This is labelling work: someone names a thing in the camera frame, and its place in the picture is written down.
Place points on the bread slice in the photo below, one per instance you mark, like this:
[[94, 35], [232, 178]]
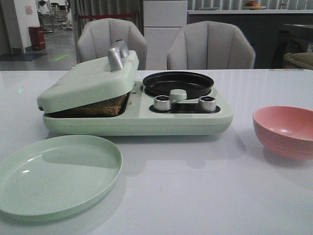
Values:
[[107, 108]]

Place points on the green breakfast maker lid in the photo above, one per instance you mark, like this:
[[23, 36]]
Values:
[[89, 82]]

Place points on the pink bowl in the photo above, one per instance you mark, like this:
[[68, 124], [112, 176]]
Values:
[[285, 130]]

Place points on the green breakfast maker base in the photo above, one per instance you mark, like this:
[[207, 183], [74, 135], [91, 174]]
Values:
[[139, 120]]

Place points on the left silver control knob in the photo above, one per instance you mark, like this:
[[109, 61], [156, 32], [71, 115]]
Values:
[[162, 103]]

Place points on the silver control knob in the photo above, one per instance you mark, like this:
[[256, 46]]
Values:
[[162, 103], [207, 104]]

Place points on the black round frying pan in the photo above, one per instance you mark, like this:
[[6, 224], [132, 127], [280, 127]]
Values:
[[162, 83]]

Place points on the right silver control knob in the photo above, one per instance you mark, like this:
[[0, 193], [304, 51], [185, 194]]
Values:
[[207, 104]]

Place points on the right beige chair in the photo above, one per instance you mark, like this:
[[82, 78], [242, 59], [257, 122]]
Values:
[[210, 45]]

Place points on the beige chair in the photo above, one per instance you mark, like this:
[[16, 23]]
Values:
[[210, 45], [98, 36]]

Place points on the left beige chair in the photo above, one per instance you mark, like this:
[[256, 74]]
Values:
[[98, 36]]

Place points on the white refrigerator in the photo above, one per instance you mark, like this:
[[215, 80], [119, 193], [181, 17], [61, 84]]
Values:
[[162, 21]]

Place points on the green round plate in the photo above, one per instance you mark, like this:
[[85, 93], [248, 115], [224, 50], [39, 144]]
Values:
[[58, 177]]

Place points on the grey kitchen counter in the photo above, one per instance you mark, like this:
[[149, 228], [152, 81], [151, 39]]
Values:
[[272, 33]]

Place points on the red trash bin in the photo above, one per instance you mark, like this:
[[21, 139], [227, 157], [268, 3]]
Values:
[[37, 37]]

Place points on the fruit plate on counter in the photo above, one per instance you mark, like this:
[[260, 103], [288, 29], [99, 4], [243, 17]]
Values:
[[251, 5]]

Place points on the beige cushion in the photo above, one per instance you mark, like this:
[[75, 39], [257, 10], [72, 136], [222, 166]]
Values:
[[302, 60]]

